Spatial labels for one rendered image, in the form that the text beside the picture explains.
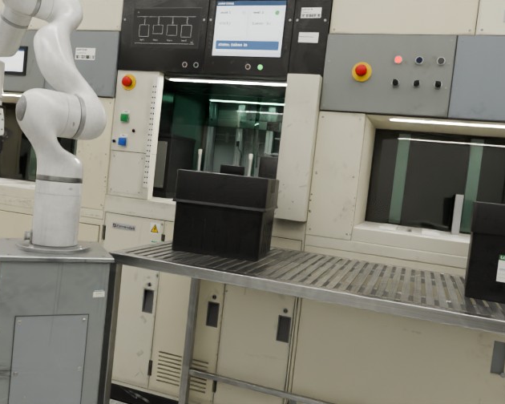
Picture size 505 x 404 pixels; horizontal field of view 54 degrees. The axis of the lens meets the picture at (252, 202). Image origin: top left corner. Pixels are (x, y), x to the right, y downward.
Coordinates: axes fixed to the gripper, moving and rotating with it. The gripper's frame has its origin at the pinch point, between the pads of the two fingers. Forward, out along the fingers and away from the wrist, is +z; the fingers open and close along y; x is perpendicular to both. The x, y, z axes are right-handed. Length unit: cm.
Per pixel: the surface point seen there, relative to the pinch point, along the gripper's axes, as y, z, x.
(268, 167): 119, -5, -30
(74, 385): 1, 59, -75
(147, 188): 57, 9, -19
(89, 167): 44.7, 3.6, 7.4
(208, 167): 129, -3, 26
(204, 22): 65, -59, -36
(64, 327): -2, 43, -73
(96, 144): 45.8, -6.7, 5.0
